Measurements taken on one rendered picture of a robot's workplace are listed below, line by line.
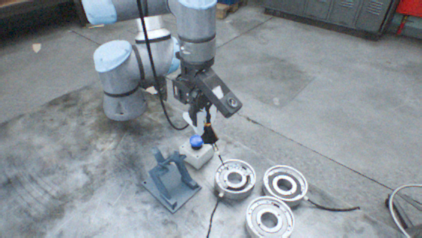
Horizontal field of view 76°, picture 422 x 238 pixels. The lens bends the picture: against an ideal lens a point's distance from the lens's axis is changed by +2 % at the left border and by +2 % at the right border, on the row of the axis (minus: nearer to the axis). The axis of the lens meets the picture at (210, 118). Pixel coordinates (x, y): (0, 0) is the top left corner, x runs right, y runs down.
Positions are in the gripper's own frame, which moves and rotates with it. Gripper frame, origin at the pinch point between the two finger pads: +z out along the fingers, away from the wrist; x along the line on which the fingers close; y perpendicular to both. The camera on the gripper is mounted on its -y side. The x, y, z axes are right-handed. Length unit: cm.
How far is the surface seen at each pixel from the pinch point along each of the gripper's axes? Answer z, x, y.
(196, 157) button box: 8.6, 2.8, 1.0
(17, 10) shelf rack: 55, -44, 326
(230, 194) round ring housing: 10.1, 4.9, -12.6
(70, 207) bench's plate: 13.2, 32.3, 15.2
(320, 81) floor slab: 93, -197, 35
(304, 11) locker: 76, -318, 118
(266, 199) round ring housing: 10.0, 0.2, -19.9
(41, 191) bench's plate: 13.2, 35.1, 25.0
